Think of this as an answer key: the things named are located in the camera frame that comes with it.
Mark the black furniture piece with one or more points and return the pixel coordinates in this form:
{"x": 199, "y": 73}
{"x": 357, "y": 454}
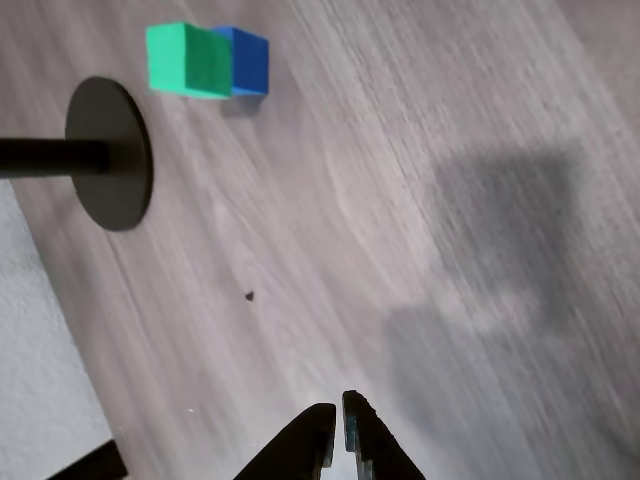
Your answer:
{"x": 100, "y": 462}

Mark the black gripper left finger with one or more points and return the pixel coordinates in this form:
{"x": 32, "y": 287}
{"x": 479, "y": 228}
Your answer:
{"x": 300, "y": 445}

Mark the green cube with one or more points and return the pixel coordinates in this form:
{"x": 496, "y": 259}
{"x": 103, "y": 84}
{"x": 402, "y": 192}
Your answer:
{"x": 185, "y": 60}

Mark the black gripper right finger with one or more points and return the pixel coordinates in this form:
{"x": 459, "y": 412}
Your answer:
{"x": 380, "y": 450}

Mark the blue cube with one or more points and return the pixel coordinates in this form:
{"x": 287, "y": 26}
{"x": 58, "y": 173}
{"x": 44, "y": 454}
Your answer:
{"x": 250, "y": 60}

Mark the black round-base stand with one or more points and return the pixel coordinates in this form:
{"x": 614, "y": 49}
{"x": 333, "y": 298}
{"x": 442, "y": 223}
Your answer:
{"x": 115, "y": 155}

